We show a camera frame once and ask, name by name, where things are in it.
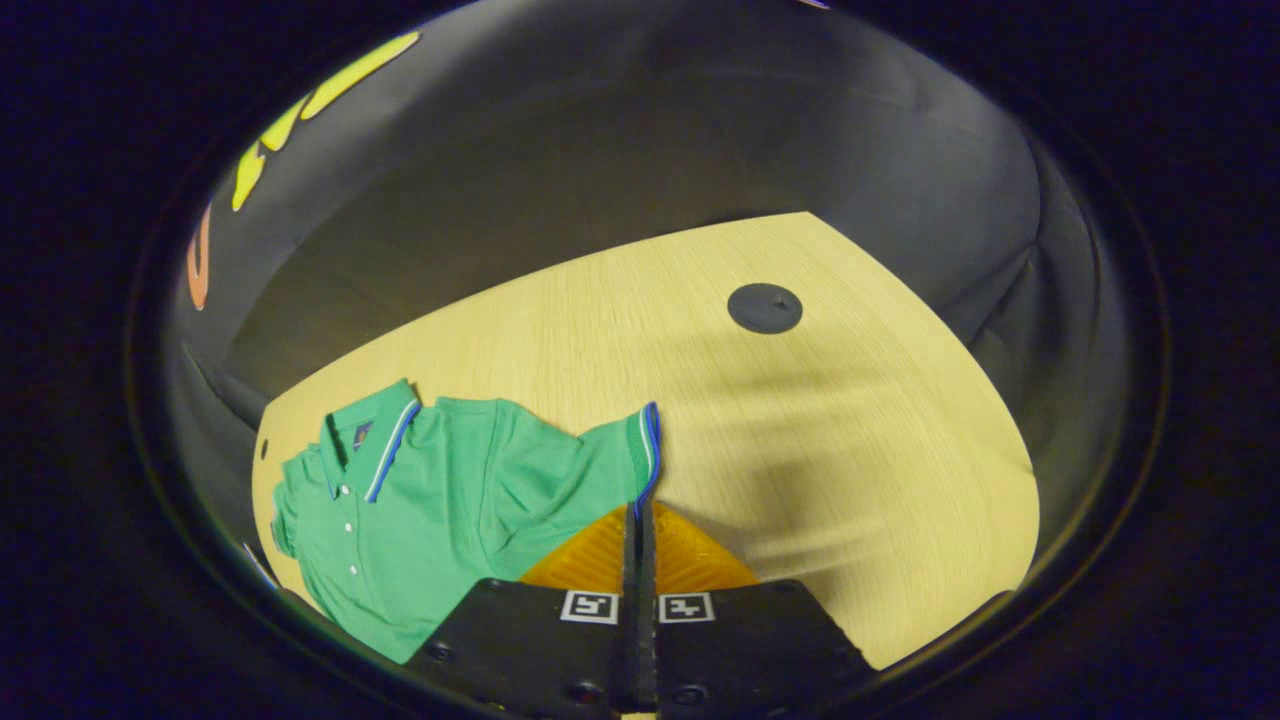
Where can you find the green T-shirt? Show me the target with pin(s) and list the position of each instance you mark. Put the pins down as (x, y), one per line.
(440, 500)

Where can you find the black backdrop cloth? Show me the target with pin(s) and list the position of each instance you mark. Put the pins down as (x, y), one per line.
(600, 150)

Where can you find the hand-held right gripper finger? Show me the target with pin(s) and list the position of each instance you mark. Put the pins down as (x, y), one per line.
(632, 640)
(648, 640)

